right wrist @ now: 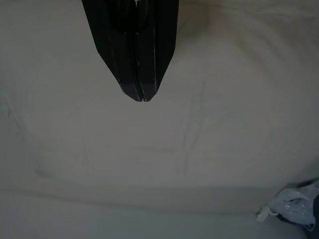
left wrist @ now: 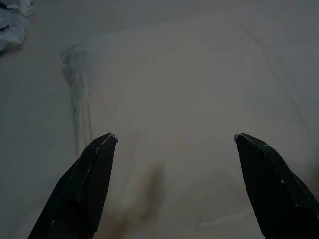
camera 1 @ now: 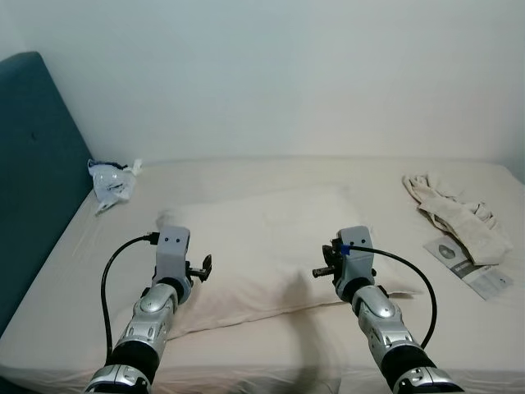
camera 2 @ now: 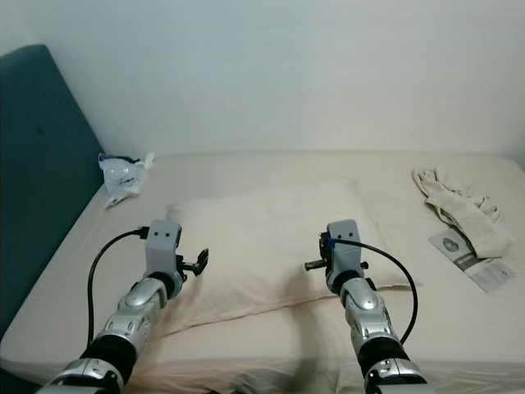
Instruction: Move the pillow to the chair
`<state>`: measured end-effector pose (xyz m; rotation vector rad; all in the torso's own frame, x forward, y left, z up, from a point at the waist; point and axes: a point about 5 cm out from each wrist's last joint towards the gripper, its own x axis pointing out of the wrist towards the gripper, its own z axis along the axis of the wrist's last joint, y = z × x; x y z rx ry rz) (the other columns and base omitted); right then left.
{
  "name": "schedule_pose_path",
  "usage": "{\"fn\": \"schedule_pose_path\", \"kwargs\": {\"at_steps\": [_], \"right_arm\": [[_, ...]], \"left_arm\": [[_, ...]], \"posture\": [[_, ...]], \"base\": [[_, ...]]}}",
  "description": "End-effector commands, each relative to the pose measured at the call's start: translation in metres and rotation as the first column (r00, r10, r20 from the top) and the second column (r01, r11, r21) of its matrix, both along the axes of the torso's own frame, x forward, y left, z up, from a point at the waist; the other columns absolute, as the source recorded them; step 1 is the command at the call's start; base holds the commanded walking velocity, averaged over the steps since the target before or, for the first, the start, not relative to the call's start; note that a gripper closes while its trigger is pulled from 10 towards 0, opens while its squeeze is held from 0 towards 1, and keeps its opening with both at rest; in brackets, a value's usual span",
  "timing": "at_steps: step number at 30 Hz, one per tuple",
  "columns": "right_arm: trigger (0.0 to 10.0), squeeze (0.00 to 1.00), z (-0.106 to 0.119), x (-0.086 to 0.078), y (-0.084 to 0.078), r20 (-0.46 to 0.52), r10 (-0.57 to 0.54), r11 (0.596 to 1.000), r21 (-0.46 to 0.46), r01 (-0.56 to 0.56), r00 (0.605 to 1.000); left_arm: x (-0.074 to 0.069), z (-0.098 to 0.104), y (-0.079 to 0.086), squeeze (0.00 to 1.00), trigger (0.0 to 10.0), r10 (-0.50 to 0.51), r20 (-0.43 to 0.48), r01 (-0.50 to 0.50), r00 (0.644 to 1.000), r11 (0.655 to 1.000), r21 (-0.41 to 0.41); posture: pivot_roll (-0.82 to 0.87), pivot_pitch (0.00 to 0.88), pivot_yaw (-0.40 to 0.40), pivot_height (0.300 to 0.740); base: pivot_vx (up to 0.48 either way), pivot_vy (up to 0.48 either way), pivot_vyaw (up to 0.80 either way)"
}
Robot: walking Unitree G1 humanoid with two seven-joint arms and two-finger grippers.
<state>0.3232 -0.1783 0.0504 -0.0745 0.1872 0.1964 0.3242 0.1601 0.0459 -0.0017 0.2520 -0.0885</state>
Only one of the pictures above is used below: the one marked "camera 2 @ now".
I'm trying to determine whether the white grey paper leaflet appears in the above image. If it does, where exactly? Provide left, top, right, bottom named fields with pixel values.
left=429, top=230, right=518, bottom=293

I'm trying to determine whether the cream white pillow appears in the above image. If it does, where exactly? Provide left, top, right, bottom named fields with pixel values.
left=156, top=179, right=419, bottom=337

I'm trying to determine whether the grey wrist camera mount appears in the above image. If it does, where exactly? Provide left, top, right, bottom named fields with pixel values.
left=324, top=220, right=366, bottom=284
left=145, top=220, right=184, bottom=280

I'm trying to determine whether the teal upholstered headboard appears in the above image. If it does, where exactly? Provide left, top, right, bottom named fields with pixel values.
left=0, top=44, right=107, bottom=317

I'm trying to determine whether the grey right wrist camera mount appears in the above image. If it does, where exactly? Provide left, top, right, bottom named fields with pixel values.
left=324, top=220, right=366, bottom=284

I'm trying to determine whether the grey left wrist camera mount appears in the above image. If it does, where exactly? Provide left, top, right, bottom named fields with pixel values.
left=145, top=220, right=184, bottom=280

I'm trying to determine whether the beige cloth garment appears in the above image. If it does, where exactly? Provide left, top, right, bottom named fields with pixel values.
left=412, top=167, right=518, bottom=259

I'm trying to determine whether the crumpled clear plastic bag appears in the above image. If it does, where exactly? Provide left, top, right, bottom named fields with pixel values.
left=98, top=151, right=157, bottom=208

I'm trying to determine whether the bed with beige sheet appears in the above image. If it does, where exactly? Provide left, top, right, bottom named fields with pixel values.
left=0, top=150, right=525, bottom=394

